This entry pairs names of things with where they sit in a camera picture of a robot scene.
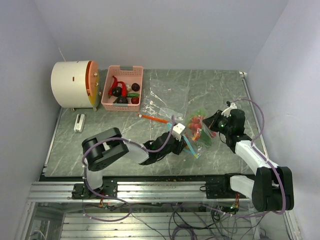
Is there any red fake chili pepper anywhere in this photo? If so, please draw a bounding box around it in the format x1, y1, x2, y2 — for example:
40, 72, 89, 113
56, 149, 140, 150
108, 75, 118, 98

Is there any blue zip bag with strawberries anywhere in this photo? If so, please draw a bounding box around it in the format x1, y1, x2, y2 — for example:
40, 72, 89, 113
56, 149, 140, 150
183, 107, 217, 159

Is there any orange zip bag with vegetables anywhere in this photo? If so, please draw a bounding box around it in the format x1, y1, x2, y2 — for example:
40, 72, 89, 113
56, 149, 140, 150
139, 75, 190, 122

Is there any round white drawer organizer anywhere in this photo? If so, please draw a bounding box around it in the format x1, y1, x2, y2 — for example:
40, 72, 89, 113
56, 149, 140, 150
50, 60, 101, 111

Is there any dark red fake fruit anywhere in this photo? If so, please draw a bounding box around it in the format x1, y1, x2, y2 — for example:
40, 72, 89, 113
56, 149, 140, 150
131, 83, 141, 92

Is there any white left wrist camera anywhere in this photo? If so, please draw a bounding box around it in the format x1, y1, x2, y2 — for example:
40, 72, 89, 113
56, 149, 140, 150
171, 123, 186, 141

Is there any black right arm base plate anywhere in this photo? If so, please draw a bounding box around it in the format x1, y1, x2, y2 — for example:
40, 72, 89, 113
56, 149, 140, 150
199, 182, 236, 199

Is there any dark purple fake plum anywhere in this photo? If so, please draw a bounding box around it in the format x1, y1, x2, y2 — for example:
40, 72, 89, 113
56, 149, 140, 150
116, 96, 128, 104

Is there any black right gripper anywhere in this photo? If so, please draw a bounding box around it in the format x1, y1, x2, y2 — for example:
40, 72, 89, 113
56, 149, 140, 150
202, 109, 232, 135

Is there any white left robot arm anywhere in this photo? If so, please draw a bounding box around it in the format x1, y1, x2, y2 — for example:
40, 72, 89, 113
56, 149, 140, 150
81, 123, 186, 199

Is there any pink perforated plastic basket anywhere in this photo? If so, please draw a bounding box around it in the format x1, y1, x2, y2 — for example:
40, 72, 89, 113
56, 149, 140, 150
101, 65, 144, 112

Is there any small white rectangular device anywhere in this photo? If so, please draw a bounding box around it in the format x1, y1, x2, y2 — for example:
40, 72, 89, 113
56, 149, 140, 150
73, 114, 86, 133

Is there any white fake mushroom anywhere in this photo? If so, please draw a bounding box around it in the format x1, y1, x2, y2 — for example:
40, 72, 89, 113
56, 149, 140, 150
126, 84, 132, 92

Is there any green fake chili pepper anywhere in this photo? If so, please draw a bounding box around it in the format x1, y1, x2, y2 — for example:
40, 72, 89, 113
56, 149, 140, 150
126, 93, 140, 98

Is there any aluminium frame rail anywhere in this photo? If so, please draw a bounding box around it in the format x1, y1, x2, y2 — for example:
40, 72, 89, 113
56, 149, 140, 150
26, 180, 291, 204

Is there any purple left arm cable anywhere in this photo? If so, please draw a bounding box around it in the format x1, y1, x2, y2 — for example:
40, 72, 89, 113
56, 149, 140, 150
81, 114, 176, 222

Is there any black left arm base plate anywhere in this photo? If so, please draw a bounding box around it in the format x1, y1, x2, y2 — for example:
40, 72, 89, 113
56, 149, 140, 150
71, 181, 118, 200

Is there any dark fake eggplant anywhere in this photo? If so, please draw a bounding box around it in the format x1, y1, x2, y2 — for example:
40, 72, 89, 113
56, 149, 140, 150
111, 86, 123, 98

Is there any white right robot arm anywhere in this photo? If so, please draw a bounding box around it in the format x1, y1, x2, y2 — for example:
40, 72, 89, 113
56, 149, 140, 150
202, 109, 295, 213

